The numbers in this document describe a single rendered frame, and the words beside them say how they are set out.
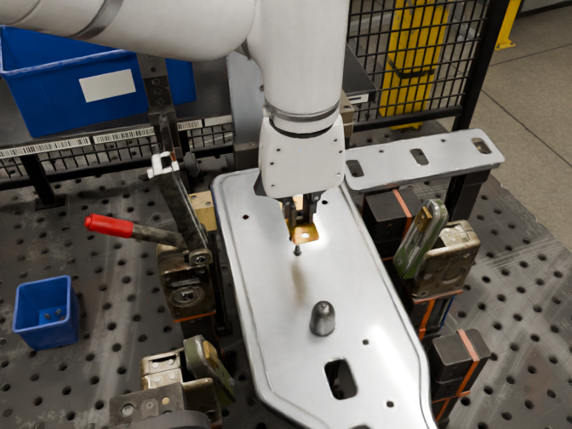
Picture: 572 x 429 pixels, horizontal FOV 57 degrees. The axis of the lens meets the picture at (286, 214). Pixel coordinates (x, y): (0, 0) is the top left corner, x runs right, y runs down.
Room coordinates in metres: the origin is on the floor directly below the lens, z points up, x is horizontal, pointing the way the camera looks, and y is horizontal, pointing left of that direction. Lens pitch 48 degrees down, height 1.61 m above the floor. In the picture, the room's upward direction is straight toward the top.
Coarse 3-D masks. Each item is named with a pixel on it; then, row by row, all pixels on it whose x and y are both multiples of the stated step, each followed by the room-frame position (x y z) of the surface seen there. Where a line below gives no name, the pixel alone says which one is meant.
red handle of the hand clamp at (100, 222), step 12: (96, 216) 0.42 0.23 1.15; (96, 228) 0.41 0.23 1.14; (108, 228) 0.41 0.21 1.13; (120, 228) 0.42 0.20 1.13; (132, 228) 0.42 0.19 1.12; (144, 228) 0.43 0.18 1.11; (156, 228) 0.44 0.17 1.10; (144, 240) 0.42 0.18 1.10; (156, 240) 0.43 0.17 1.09; (168, 240) 0.43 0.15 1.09; (180, 240) 0.44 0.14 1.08
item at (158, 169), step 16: (160, 160) 0.45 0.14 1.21; (176, 160) 0.45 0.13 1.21; (192, 160) 0.45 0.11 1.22; (144, 176) 0.43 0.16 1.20; (160, 176) 0.42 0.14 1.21; (176, 176) 0.44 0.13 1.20; (192, 176) 0.44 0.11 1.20; (176, 192) 0.43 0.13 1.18; (176, 208) 0.43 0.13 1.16; (192, 208) 0.46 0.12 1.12; (176, 224) 0.43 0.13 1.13; (192, 224) 0.43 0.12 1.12; (192, 240) 0.43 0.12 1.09
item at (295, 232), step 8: (296, 200) 0.52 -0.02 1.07; (296, 208) 0.50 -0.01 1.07; (296, 216) 0.48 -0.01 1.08; (304, 216) 0.48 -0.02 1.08; (288, 224) 0.47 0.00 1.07; (296, 224) 0.47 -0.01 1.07; (304, 224) 0.47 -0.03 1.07; (312, 224) 0.47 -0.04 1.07; (296, 232) 0.46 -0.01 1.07; (304, 232) 0.46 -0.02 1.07; (312, 232) 0.46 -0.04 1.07; (296, 240) 0.44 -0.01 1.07; (304, 240) 0.44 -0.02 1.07; (312, 240) 0.44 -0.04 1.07
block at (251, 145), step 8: (232, 144) 0.73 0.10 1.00; (240, 144) 0.73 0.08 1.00; (248, 144) 0.73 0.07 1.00; (256, 144) 0.73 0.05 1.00; (240, 152) 0.71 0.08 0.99; (248, 152) 0.72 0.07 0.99; (256, 152) 0.72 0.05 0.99; (240, 160) 0.71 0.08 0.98; (248, 160) 0.72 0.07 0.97; (256, 160) 0.72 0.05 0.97; (240, 168) 0.71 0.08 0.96; (248, 168) 0.72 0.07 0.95
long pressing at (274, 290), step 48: (240, 192) 0.61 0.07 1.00; (336, 192) 0.61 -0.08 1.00; (240, 240) 0.51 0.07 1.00; (288, 240) 0.51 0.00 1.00; (336, 240) 0.51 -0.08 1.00; (240, 288) 0.42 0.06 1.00; (288, 288) 0.42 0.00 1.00; (336, 288) 0.42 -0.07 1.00; (384, 288) 0.42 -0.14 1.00; (288, 336) 0.34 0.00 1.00; (336, 336) 0.34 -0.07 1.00; (384, 336) 0.34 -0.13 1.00; (288, 384) 0.28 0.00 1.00; (384, 384) 0.28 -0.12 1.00
